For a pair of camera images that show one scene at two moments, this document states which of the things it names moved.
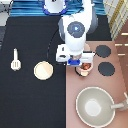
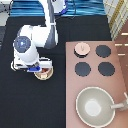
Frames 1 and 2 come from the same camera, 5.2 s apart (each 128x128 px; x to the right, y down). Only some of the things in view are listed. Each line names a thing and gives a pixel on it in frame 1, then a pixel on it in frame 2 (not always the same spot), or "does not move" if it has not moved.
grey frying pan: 95,107 does not move
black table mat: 27,101 does not move
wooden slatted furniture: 116,12 does not move
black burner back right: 103,50 does not move
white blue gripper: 74,59 to 34,68
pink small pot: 84,69 to 45,70
